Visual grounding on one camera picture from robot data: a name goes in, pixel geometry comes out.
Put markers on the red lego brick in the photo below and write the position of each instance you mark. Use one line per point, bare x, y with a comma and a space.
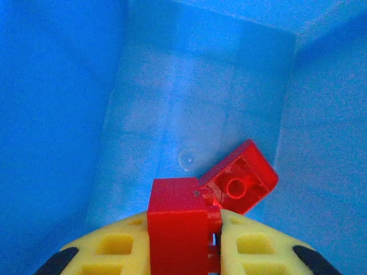
177, 229
258, 169

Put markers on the blue three-compartment plastic bin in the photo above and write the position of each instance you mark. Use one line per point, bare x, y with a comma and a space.
183, 86

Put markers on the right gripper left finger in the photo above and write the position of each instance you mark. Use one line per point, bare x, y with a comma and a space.
114, 249

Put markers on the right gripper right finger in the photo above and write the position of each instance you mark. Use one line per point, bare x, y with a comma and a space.
258, 246

